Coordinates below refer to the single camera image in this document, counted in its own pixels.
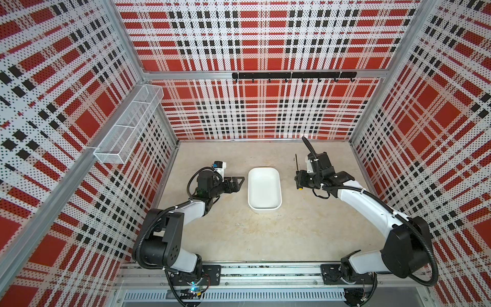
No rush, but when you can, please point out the black yellow handled screwdriver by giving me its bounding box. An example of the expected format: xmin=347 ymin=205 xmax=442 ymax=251
xmin=294 ymin=154 xmax=301 ymax=180

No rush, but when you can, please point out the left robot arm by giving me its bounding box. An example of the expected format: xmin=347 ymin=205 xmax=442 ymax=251
xmin=132 ymin=161 xmax=245 ymax=285

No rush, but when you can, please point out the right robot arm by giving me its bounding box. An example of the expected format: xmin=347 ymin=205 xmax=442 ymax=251
xmin=295 ymin=137 xmax=439 ymax=287

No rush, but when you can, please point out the white rectangular plastic bin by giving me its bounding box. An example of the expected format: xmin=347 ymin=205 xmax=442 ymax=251
xmin=248 ymin=167 xmax=283 ymax=213

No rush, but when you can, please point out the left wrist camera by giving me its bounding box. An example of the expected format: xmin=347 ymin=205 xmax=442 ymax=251
xmin=212 ymin=161 xmax=226 ymax=178

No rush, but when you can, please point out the black wall hook rail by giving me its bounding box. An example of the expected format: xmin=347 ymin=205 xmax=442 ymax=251
xmin=231 ymin=71 xmax=358 ymax=81

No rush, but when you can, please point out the white wire mesh shelf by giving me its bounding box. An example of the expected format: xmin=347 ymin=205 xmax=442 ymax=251
xmin=94 ymin=84 xmax=163 ymax=165

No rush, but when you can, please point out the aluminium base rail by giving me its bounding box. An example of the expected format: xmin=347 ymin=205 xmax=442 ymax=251
xmin=108 ymin=262 xmax=438 ymax=306

